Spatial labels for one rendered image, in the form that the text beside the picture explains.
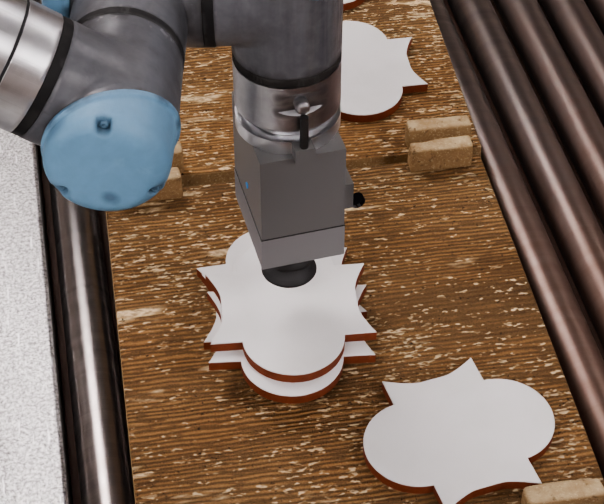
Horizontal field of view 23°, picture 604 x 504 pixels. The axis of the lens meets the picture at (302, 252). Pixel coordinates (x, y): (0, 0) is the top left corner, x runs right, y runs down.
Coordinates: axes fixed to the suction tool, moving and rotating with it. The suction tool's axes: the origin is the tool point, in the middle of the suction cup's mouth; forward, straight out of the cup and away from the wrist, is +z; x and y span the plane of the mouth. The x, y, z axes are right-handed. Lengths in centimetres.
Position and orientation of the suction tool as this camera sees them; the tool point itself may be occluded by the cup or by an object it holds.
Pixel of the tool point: (289, 268)
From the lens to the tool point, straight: 114.0
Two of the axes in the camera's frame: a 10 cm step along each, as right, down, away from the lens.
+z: 0.0, 7.1, 7.0
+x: -9.6, 1.9, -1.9
